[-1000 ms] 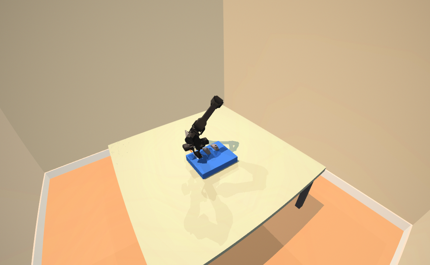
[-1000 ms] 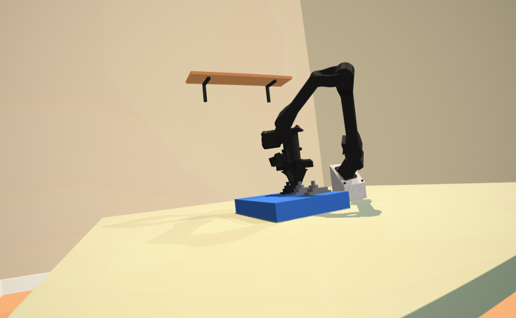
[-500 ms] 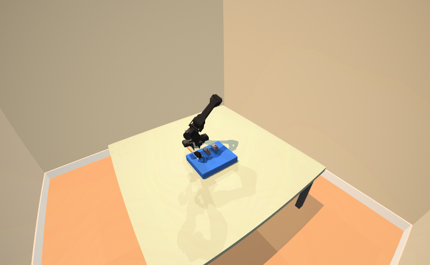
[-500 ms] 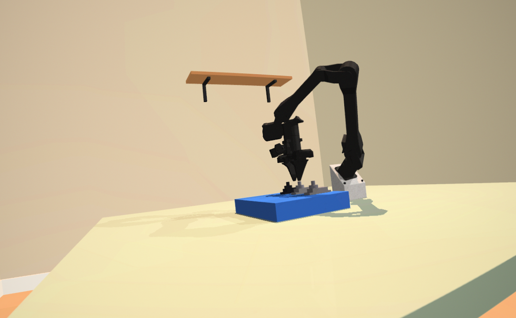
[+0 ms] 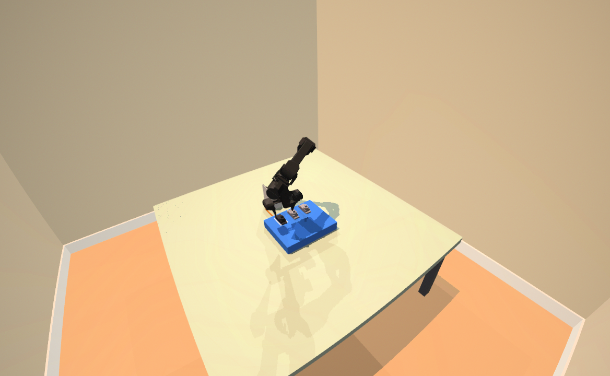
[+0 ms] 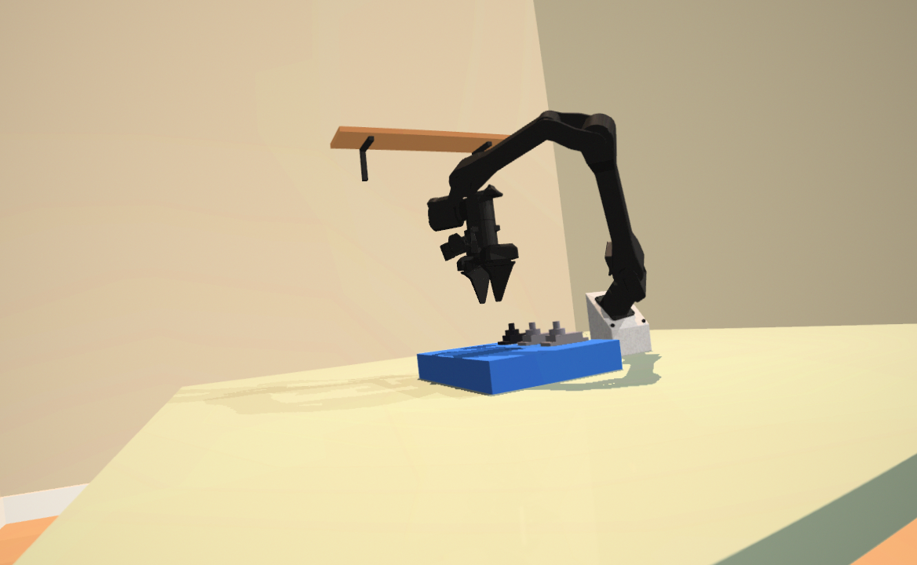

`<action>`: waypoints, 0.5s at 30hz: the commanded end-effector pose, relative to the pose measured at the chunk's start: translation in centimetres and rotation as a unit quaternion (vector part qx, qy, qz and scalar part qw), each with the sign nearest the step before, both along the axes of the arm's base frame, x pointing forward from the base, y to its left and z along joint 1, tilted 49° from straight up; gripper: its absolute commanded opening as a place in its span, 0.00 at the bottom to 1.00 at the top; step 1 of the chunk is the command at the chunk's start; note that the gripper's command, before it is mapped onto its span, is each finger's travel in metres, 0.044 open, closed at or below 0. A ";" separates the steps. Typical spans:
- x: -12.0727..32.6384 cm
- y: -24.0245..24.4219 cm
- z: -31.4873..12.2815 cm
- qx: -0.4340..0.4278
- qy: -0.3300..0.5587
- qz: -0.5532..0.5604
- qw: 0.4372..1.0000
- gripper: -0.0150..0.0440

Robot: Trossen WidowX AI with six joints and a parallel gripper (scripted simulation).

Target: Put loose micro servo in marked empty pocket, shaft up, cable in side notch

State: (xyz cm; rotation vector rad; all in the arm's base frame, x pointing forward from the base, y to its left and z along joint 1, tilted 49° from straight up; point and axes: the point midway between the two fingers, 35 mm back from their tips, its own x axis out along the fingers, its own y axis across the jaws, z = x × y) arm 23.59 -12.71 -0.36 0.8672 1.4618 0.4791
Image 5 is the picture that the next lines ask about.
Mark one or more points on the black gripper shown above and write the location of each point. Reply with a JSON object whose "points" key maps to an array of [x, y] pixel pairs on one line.
{"points": [[269, 204]]}

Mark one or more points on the black micro servo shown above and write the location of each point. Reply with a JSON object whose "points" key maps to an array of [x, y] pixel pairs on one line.
{"points": [[281, 219]]}

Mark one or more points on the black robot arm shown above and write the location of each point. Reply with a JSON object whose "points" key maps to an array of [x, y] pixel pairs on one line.
{"points": [[288, 172]]}

